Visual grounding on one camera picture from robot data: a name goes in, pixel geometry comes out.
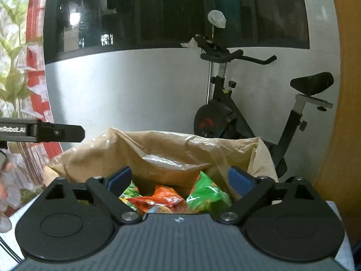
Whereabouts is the light green lettuce snack bag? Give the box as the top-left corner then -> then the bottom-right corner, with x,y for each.
119,182 -> 141,203

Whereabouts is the dark green chip bag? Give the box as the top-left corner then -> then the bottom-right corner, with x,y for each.
186,171 -> 232,216

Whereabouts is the orange red snack bag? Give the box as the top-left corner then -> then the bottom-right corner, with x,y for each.
127,185 -> 187,213

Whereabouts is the person left hand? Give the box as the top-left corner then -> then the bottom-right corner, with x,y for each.
1,150 -> 19,233

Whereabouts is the artificial green plant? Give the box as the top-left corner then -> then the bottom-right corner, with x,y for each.
1,0 -> 34,118

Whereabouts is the cardboard box with plastic liner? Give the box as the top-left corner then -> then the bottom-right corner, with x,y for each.
44,128 -> 278,201

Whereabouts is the black exercise bike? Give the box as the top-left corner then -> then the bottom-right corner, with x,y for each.
193,35 -> 334,178

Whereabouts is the wooden door panel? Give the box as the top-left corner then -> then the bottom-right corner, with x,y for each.
315,0 -> 360,236

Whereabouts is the dark window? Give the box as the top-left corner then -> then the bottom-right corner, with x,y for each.
44,0 -> 310,63

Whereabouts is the white cloth on bike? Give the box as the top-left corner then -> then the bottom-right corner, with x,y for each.
207,10 -> 226,29

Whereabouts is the red window frame curtain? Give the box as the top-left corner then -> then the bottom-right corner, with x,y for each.
25,0 -> 63,159

